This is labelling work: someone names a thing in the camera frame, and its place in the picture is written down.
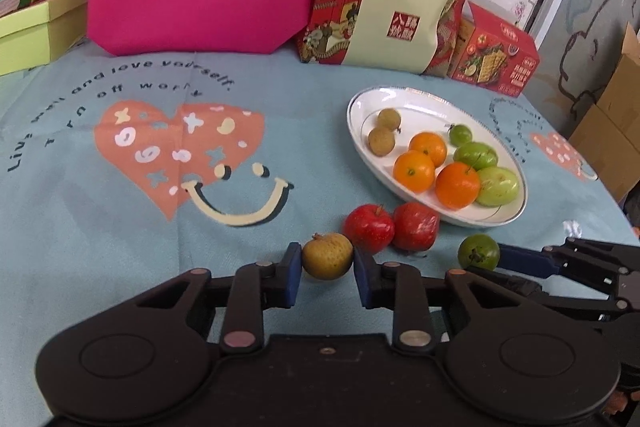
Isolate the white plate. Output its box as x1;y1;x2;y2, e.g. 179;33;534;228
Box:
346;87;528;228

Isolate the large green jujube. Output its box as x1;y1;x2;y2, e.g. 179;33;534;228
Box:
475;167;521;208

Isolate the orange tangerine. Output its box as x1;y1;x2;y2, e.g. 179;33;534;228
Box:
393;150;436;194
435;162;481;210
409;132;448;168

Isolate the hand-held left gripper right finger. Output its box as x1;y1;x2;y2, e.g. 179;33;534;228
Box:
352;249;531;354

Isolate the printed teal tablecloth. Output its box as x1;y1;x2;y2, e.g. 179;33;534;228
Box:
0;39;640;358

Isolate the small green tomato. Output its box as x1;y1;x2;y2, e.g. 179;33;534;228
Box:
457;234;501;270
448;124;473;146

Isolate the brown longan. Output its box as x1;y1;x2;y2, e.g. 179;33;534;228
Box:
367;128;397;156
301;233;355;280
376;108;402;131

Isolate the glossy red fruit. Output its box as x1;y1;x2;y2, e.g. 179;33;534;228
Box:
392;202;441;252

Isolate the brown cardboard box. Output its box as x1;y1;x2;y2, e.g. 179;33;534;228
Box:
567;22;640;202

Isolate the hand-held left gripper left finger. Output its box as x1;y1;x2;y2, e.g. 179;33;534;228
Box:
125;243;304;355

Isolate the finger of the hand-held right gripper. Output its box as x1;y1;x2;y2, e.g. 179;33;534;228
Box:
499;237;640;292
470;267;640;325

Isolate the red cracker box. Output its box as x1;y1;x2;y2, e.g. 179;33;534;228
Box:
447;2;541;98

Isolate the light green cardboard box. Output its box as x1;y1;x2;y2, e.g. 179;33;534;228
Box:
0;0;91;78

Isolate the small red apple with stem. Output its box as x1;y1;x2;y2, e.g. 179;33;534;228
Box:
342;204;396;255

